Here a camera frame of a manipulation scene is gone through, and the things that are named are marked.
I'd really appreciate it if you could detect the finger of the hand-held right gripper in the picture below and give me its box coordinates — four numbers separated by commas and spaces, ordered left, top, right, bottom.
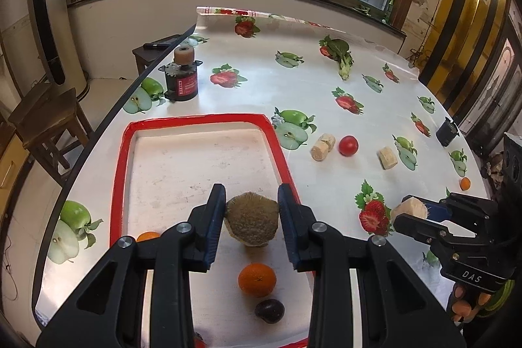
392, 212, 488, 251
426, 193, 496, 235

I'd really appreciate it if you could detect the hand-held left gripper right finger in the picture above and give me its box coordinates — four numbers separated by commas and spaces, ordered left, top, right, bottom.
278, 184, 466, 348

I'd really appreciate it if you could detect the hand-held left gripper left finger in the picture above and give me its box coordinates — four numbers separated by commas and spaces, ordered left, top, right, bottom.
37, 184, 227, 348

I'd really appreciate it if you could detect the beige cylinder piece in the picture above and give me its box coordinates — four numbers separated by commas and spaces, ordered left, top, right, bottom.
376, 146, 399, 170
310, 133, 336, 161
391, 198, 429, 222

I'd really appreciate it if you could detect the brown fuzzy kiwi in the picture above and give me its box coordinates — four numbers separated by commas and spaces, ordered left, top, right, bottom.
223, 192, 282, 248

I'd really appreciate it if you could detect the red rimmed tray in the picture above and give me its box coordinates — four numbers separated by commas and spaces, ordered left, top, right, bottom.
109, 113, 323, 348

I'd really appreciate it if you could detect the dark purple plum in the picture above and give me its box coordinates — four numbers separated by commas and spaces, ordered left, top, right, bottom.
255, 299, 285, 324

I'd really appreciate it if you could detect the person's right hand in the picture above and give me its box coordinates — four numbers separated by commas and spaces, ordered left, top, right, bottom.
452, 285, 492, 322

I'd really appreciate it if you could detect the black motor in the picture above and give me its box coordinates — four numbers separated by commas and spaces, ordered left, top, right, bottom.
436, 117, 461, 147

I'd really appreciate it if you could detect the fruit print tablecloth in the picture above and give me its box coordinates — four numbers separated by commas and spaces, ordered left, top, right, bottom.
33, 6, 494, 348

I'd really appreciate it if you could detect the red labelled motor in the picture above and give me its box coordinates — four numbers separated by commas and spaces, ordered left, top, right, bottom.
158, 45, 203, 103

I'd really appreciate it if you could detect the green lettuce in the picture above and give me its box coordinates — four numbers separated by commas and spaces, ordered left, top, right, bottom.
319, 35, 355, 81

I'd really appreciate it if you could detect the small dark side table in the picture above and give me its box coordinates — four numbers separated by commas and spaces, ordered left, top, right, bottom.
132, 34, 192, 75

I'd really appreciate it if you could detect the wooden stool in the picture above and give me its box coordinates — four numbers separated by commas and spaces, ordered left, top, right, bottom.
8, 87, 94, 186

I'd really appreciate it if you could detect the white standing air conditioner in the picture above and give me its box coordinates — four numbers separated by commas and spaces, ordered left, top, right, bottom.
26, 0, 88, 100

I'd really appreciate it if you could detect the dark wall cable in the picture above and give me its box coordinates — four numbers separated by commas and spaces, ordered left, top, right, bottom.
408, 18, 433, 67

